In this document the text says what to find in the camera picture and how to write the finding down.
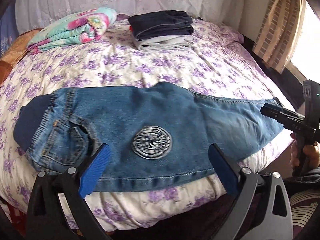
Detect blue patterned cloth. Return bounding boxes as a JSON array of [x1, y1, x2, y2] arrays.
[[0, 5, 19, 55]]

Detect red patterned cloth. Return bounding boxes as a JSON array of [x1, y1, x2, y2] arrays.
[[0, 200, 28, 240]]

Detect blue denim jeans pants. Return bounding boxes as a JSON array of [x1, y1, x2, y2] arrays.
[[13, 81, 285, 186]]

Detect maroon striped cloth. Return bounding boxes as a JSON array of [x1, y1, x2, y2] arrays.
[[290, 190, 320, 240]]

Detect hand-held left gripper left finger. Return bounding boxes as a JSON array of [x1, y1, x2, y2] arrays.
[[25, 143, 112, 240]]

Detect folded grey pants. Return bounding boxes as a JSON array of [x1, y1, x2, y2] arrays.
[[134, 34, 192, 51]]

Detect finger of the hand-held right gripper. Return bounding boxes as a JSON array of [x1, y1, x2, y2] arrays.
[[262, 114, 317, 133], [260, 103, 306, 121]]

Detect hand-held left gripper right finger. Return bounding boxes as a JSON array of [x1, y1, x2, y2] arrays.
[[208, 142, 293, 240]]

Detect beige checked curtain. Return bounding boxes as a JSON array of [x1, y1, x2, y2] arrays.
[[252, 0, 307, 74]]

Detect brown orange quilt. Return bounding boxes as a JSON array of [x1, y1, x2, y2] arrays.
[[0, 29, 43, 84]]

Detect person's right hand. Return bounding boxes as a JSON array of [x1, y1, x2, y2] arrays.
[[290, 132, 320, 168]]

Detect window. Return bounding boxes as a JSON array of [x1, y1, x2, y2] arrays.
[[290, 0, 320, 82]]

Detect dark bed frame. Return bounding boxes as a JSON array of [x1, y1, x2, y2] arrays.
[[240, 34, 300, 112]]

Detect person's right forearm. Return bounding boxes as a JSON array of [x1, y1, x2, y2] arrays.
[[282, 165, 320, 193]]

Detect purple floral bedsheet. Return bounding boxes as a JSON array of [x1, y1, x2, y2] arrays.
[[0, 17, 297, 232]]

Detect folded dark navy pants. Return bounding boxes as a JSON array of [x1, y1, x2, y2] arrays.
[[129, 10, 195, 41]]

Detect folded floral blanket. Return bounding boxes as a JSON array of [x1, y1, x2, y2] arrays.
[[27, 7, 118, 55]]

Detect purple floral pillow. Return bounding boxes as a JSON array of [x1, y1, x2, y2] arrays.
[[195, 17, 244, 46]]

